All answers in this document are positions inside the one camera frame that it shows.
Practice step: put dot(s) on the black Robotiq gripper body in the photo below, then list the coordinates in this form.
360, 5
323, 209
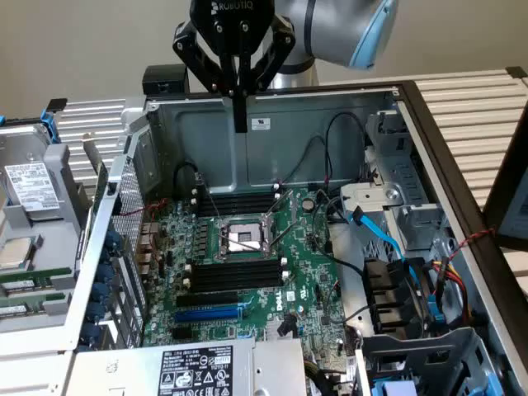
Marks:
231, 24

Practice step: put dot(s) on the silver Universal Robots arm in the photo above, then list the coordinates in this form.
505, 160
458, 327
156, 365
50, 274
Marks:
330, 29

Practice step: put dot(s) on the black rectangular box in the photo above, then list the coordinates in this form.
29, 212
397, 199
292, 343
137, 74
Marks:
165, 80

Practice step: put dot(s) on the open grey PC case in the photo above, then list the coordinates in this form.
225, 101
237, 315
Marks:
297, 107

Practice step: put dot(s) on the white label sticker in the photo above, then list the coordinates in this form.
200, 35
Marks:
259, 123

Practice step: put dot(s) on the thin silver locking lever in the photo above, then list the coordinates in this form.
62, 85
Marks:
210, 198
288, 235

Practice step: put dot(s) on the black table end cap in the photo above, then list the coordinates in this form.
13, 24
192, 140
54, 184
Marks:
57, 105
516, 72

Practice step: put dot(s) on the silver socket cover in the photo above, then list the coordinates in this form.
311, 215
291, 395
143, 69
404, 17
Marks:
292, 204

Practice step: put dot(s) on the round coin battery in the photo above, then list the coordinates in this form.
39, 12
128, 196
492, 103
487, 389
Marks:
308, 204

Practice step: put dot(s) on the tall grey metal disk bay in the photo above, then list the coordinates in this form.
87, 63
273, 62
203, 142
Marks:
404, 173

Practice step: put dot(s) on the CPU socket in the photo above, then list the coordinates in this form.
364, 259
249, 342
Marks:
243, 237

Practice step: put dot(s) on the silver hard disk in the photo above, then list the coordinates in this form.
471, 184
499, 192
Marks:
29, 181

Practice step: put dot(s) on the blue expansion card retainer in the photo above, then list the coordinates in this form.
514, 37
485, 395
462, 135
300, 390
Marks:
103, 272

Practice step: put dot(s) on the green Dell motherboard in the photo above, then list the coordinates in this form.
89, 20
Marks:
309, 284

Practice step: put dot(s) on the grey parts rack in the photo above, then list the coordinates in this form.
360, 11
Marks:
62, 255

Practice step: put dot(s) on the long black expansion slot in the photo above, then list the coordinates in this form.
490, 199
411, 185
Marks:
206, 299

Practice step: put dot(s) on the blue expansion slot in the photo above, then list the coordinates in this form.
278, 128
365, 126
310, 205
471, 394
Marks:
206, 315

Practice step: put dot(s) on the black fan housing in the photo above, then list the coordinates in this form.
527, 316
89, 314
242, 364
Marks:
387, 288

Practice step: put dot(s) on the silver CPU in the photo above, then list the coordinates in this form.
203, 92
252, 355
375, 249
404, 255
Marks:
14, 253

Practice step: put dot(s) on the dark framed monitor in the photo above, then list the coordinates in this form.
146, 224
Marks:
501, 198

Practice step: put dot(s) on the silver chipset heatsink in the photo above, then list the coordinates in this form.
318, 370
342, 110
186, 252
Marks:
270, 328

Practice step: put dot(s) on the short black expansion slot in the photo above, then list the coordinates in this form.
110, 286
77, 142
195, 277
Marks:
183, 333

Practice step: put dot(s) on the blue plastic latch tab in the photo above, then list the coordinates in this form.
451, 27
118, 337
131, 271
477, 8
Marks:
435, 309

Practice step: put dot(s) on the silver power supply unit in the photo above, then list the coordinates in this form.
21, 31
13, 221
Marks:
280, 367

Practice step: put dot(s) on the wide grey metal disk bay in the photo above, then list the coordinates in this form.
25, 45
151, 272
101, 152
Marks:
412, 350

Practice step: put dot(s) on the blue plastic carrier block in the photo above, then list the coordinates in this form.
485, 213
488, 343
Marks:
396, 389

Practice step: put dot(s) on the blue plastic carrier strip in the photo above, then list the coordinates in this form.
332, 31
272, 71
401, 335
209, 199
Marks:
493, 383

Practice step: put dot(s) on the green graphics card silver bracket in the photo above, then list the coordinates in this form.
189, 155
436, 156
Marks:
101, 181

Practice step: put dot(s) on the blue plastic disk rail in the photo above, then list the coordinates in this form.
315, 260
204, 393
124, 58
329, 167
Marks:
48, 125

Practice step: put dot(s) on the silver metal latch bracket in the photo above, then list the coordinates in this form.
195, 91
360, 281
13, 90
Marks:
371, 196

